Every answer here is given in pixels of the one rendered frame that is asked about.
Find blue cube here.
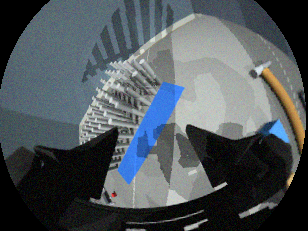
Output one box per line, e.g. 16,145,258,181
258,120,289,143

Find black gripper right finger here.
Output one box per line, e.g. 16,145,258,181
186,124,263,188

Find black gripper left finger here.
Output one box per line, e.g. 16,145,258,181
33,127,118,200

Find blue tape strip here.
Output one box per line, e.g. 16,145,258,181
118,82,185,184

